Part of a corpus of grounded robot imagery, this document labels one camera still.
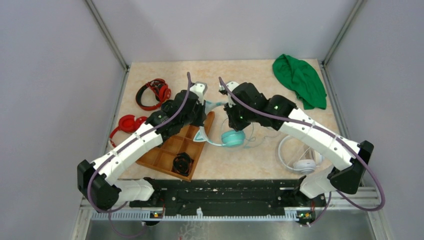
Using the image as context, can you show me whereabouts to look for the teal cat-ear headphones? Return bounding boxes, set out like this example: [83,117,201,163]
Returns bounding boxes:
[193,99,266,150]

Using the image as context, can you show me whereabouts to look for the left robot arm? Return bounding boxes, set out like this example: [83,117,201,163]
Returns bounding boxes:
[77,82,207,213]

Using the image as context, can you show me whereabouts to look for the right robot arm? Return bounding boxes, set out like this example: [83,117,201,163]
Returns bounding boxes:
[219,81,374,206]

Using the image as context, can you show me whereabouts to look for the red and black headphones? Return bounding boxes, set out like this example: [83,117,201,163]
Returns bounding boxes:
[135,78,172,111]

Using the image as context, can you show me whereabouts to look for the red and white headphones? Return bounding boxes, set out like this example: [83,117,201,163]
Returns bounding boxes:
[108,114,147,148]

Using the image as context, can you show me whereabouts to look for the wooden compartment tray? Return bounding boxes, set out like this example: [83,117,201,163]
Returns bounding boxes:
[136,125,206,182]

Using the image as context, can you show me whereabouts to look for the black orange rolled item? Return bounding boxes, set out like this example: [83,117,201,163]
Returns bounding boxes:
[172,152,194,177]

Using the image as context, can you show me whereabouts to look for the green cloth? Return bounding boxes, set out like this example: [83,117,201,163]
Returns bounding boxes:
[272,54,328,110]

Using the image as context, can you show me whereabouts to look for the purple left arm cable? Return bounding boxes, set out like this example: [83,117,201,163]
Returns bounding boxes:
[86,71,194,239]

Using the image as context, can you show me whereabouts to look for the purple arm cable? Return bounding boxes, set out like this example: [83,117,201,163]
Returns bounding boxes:
[217,76,386,227]
[86,71,194,239]

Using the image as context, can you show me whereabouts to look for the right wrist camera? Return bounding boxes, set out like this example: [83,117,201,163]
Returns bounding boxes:
[219,81,239,108]

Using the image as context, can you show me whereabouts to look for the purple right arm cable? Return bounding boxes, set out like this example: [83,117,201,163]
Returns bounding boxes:
[217,76,386,227]

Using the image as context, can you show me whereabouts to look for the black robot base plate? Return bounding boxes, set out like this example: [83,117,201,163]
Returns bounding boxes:
[129,179,327,217]

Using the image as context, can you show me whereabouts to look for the grey slotted cable duct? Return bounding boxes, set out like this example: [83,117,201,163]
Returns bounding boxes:
[91,208,312,222]

